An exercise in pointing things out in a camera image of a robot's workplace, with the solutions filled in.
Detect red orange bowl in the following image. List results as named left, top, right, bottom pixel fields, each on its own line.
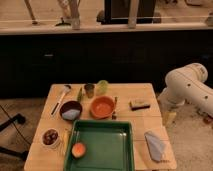
left=90, top=96, right=115, bottom=119

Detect dark cabinet on counter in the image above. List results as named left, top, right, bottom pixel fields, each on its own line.
left=96, top=0, right=161, bottom=25

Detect small dark cup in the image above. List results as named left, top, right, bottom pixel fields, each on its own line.
left=84, top=83, right=95, bottom=98

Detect white bowl with dark fruit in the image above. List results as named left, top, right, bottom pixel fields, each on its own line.
left=41, top=129, right=60, bottom=148

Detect black stand legs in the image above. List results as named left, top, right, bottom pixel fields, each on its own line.
left=0, top=114, right=29, bottom=161

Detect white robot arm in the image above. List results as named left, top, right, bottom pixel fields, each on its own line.
left=157, top=63, right=213, bottom=128

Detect light green cup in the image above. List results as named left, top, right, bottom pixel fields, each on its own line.
left=96, top=80, right=108, bottom=95

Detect green plastic tray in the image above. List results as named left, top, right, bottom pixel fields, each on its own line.
left=63, top=120, right=135, bottom=171

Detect grey blue towel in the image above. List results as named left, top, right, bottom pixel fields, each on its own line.
left=144, top=131, right=166, bottom=162

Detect yellow black sponge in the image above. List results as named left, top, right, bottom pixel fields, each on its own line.
left=129, top=99, right=151, bottom=111

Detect orange fruit in tray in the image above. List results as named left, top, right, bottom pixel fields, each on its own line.
left=71, top=142, right=86, bottom=158

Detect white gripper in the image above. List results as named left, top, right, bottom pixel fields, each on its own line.
left=158, top=98, right=176, bottom=126

